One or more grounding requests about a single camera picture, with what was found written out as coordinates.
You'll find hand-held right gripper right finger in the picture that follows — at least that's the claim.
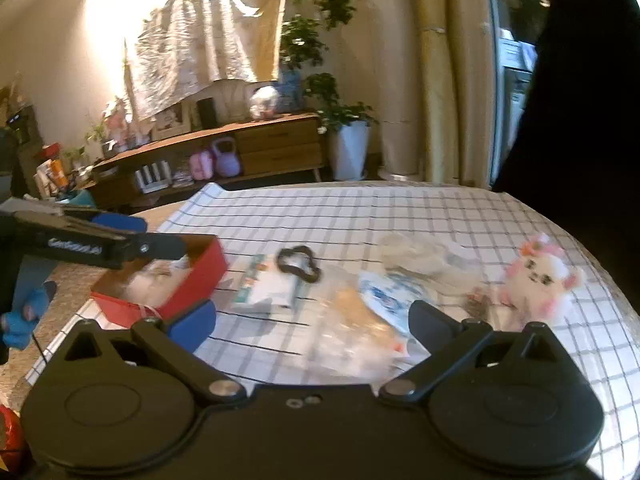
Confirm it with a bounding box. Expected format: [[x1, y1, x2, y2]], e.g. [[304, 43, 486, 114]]
[[379, 299, 569, 407]]

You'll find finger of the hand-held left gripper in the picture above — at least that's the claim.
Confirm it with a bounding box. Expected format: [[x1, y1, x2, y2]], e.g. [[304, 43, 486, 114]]
[[64, 207, 149, 234], [125, 233, 187, 261]]

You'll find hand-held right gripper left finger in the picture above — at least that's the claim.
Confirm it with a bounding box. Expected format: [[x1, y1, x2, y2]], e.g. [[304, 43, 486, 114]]
[[62, 300, 247, 407]]

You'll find blue white printed packet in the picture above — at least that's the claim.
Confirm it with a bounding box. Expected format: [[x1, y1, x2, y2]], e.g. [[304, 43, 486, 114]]
[[359, 269, 418, 333]]

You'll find red cardboard box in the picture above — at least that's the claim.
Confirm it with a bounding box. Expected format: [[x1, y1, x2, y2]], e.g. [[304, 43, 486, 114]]
[[90, 234, 229, 327]]

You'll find pyramid tea bag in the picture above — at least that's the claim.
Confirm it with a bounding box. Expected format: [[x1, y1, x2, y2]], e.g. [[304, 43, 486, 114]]
[[466, 289, 495, 322]]

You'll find clear plastic snack bag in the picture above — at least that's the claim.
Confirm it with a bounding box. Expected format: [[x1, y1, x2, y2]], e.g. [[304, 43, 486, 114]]
[[307, 272, 426, 378]]

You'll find white pink plush toy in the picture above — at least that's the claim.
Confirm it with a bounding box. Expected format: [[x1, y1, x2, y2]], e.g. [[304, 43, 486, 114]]
[[499, 232, 587, 332]]

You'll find person's left hand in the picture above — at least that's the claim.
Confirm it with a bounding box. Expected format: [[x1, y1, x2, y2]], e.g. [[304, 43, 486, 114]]
[[0, 280, 57, 351]]

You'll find white ribbed rack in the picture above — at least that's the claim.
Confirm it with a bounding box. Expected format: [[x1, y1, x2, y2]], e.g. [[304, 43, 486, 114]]
[[134, 161, 172, 194]]

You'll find orange white carton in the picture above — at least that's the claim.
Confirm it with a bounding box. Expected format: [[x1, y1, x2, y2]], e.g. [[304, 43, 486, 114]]
[[47, 157, 69, 192]]

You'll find white box with teal edge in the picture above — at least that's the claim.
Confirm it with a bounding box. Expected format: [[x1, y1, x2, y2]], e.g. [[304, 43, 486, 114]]
[[230, 254, 302, 312]]

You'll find pink small bag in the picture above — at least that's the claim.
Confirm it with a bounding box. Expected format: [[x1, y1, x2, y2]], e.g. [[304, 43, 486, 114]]
[[189, 151, 216, 181]]

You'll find purple kettlebell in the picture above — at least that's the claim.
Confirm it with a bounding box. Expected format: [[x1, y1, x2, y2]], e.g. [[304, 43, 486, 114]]
[[209, 137, 244, 179]]

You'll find white checked tablecloth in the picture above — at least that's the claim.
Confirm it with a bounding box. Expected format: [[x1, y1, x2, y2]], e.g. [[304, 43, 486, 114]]
[[24, 180, 640, 463]]

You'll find black speaker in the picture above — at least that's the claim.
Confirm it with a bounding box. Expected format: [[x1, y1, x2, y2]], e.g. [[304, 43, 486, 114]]
[[196, 97, 219, 129]]

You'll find wooden sideboard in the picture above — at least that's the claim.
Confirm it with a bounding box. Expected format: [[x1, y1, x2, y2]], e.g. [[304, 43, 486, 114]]
[[89, 112, 332, 212]]

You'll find white pink stuffed bundle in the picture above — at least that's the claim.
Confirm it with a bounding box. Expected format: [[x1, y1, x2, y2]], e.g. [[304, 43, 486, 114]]
[[249, 85, 279, 121]]

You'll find white plant pot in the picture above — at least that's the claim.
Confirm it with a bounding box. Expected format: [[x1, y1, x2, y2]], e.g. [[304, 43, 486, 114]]
[[327, 120, 372, 181]]

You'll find red round object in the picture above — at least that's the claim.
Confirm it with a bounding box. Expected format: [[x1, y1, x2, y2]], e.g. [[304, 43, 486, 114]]
[[0, 405, 27, 477]]

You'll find blue patterned vase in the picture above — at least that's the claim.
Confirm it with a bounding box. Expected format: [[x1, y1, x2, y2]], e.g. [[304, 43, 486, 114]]
[[279, 69, 304, 112]]

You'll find person in black clothes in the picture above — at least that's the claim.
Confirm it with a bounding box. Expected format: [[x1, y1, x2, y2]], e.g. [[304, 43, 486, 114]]
[[492, 0, 640, 286]]

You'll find beige curtain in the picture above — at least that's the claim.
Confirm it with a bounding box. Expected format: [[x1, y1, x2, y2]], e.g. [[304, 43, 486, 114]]
[[412, 0, 497, 187]]

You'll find green leafy houseplant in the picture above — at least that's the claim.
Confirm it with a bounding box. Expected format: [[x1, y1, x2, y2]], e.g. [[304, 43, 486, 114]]
[[277, 0, 379, 135]]

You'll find window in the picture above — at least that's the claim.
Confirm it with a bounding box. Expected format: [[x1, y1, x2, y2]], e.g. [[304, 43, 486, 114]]
[[484, 0, 553, 181]]

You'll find white picture frame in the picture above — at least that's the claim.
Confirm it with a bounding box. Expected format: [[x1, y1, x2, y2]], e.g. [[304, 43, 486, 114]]
[[151, 104, 194, 142]]

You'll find white crinkled wall cloth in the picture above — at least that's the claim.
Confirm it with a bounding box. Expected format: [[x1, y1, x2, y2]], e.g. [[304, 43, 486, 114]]
[[121, 0, 287, 122]]

